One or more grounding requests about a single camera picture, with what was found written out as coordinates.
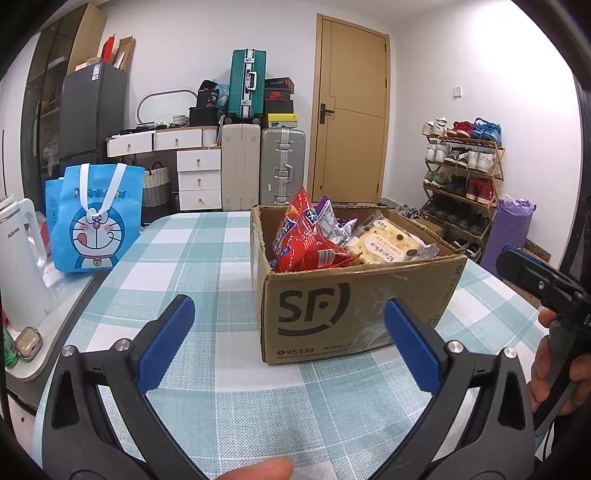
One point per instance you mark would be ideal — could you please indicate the green drink can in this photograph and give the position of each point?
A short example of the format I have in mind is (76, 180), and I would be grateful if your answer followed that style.
(10, 350)

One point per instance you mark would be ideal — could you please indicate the open cardboard floor box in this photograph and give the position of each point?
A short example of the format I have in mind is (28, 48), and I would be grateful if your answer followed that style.
(535, 254)

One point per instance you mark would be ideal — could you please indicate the black red-logo shoe box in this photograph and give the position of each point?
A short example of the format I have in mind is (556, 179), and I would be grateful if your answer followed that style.
(278, 94)

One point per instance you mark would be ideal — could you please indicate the silver suitcase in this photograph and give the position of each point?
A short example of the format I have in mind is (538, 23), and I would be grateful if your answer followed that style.
(281, 157)

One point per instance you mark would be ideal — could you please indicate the beige earbuds case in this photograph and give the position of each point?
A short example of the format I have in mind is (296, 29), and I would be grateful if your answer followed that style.
(28, 341)

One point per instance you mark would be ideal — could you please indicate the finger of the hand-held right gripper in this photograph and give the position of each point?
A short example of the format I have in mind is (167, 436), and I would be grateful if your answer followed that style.
(521, 274)
(517, 251)

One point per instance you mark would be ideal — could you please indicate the black storage box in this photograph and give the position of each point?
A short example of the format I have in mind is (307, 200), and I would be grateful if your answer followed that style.
(203, 117)

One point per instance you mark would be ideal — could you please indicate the woven laundry basket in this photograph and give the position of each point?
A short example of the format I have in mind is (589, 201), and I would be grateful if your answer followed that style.
(157, 184)

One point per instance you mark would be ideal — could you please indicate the white electric kettle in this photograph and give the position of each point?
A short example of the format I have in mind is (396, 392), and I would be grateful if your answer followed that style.
(23, 277)

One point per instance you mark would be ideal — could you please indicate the white side table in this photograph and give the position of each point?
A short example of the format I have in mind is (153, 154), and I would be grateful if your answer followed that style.
(64, 300)

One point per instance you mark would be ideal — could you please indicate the beige suitcase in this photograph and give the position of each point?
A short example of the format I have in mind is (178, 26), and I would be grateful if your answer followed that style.
(240, 166)

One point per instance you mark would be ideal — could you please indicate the dark glass cabinet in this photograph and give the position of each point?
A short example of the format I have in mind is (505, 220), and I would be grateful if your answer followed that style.
(46, 92)

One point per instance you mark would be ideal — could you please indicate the yellow black shoe box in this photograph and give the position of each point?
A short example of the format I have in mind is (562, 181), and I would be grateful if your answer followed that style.
(280, 121)

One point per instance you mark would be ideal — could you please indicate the blue cartoon tote bag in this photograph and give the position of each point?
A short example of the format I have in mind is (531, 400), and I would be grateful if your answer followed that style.
(97, 230)

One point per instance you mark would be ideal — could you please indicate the rows of assorted shoes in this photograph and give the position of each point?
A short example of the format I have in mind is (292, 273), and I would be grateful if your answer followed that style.
(478, 189)

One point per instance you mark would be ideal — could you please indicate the oval mirror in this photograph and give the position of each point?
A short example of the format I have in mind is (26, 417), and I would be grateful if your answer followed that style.
(164, 107)

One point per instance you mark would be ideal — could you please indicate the person's right hand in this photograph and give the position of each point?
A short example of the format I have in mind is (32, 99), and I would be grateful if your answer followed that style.
(540, 374)

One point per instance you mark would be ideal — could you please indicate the blue plastic bag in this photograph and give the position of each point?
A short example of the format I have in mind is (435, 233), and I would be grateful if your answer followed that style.
(222, 96)

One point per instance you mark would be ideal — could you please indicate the person's left hand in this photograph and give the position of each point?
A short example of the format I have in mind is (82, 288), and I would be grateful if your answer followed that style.
(258, 470)

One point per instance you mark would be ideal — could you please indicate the white drawer cabinet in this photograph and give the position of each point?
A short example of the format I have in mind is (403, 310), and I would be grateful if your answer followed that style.
(198, 184)

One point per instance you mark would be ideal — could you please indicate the purple bag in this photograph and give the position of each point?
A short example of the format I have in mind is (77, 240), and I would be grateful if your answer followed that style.
(505, 235)

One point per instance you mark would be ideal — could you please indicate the pile of black shoes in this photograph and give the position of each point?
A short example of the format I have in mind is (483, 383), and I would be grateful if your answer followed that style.
(410, 212)

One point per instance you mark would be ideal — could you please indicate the wooden shoe rack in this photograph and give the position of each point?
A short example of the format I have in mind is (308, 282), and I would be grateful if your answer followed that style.
(497, 170)

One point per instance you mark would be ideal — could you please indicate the small white basket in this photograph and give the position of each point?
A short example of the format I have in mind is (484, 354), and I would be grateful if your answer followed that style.
(181, 120)

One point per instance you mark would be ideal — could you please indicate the large flat cardboard box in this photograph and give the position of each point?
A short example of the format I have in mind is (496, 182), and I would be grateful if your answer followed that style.
(87, 32)

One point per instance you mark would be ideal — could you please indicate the purple grape candy packet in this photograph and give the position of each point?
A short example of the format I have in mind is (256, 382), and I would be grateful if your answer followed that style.
(330, 221)

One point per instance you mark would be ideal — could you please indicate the red box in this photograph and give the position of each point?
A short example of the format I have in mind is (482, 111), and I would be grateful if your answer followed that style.
(109, 50)

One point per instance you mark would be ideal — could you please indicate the brown long cardboard box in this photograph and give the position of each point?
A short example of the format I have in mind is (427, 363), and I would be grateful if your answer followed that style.
(125, 54)

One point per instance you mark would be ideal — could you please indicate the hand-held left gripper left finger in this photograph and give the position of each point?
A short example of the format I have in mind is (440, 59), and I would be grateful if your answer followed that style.
(166, 341)

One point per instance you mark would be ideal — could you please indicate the teal suitcase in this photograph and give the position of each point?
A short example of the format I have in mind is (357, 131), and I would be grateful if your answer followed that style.
(240, 83)

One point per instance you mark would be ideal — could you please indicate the white cracker packet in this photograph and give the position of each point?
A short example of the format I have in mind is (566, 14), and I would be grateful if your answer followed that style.
(383, 240)

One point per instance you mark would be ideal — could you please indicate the red puffed snack packet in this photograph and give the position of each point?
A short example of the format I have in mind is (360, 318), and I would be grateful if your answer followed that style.
(304, 244)

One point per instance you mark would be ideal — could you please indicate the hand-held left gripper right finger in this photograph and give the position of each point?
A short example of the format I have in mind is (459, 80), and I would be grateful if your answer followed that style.
(411, 346)

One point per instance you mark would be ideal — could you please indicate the small cardboard box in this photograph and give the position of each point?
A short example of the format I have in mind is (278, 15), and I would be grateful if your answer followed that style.
(430, 226)

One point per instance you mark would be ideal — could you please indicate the grey refrigerator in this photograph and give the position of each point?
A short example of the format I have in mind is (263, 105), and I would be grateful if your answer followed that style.
(92, 115)

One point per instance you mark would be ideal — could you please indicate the wooden door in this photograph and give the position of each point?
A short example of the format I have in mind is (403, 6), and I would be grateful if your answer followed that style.
(355, 138)

